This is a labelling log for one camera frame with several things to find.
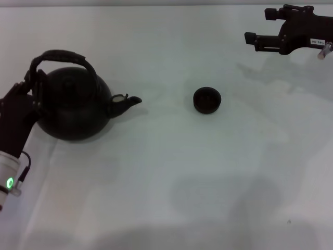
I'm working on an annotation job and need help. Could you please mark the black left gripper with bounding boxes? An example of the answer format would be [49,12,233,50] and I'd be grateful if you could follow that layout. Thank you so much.
[0,69,49,159]

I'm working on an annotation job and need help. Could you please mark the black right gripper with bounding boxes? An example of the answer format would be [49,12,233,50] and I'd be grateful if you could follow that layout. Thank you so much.
[244,4,333,56]

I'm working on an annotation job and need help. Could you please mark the black round teapot with handle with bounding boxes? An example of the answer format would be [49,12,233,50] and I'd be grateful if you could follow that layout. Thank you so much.
[29,49,143,142]

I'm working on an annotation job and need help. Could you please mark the small dark round teacup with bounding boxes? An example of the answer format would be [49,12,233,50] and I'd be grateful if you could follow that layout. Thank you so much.
[193,87,222,115]

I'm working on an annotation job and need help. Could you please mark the right arm cable with metal plug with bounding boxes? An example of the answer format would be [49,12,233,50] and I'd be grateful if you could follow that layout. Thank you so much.
[317,41,333,59]

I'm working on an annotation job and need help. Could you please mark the arm cable with metal plug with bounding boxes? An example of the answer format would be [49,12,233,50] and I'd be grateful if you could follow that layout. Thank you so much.
[317,41,333,59]
[11,151,32,196]

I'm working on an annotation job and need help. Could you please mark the left arm cable with metal plug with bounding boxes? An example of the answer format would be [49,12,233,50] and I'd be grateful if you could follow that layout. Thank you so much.
[11,151,32,196]

